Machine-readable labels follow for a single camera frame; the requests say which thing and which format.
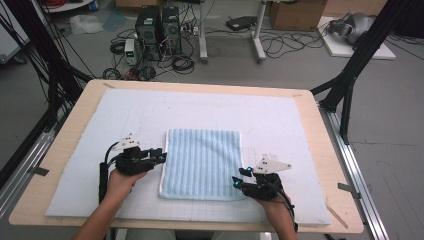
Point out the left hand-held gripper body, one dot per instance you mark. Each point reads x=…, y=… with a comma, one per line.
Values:
x=133, y=163

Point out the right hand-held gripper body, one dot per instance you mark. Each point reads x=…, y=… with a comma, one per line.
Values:
x=266, y=186

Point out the light blue striped towel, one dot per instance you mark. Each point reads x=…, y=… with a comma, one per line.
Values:
x=200, y=163

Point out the person's right hand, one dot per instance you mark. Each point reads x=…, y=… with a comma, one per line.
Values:
x=278, y=208

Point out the person's left hand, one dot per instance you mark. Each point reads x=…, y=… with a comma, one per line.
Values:
x=120, y=186

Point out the white foam mat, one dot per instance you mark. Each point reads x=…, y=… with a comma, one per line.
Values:
x=200, y=110

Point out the thin wooden stick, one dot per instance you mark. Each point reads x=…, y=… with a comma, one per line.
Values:
x=336, y=216

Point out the black tape strip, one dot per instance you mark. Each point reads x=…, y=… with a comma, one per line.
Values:
x=348, y=190
x=40, y=171

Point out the white power supply unit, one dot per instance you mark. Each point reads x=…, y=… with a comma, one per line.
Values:
x=130, y=50

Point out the black computer tower with fan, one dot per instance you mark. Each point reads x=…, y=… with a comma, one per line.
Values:
x=171, y=30

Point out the white desk leg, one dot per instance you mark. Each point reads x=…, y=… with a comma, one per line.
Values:
x=258, y=36
x=202, y=33

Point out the clear plastic bag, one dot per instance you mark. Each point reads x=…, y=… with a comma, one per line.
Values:
x=85, y=24

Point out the black flat laptop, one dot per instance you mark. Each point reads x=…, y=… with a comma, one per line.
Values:
x=240, y=22

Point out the white floor board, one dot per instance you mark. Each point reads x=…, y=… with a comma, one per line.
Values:
x=336, y=48

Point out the open brown cardboard box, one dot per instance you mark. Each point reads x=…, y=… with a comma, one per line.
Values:
x=296, y=15

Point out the grey helmet-shaped device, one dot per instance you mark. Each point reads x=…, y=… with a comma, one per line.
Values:
x=356, y=26

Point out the large brown cardboard box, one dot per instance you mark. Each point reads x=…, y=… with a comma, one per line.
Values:
x=356, y=6

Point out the aluminium floor rail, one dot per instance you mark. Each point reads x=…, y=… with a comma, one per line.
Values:
x=356, y=180
x=23, y=166

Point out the black metal frame post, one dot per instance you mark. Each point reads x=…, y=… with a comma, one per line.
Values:
x=363, y=50

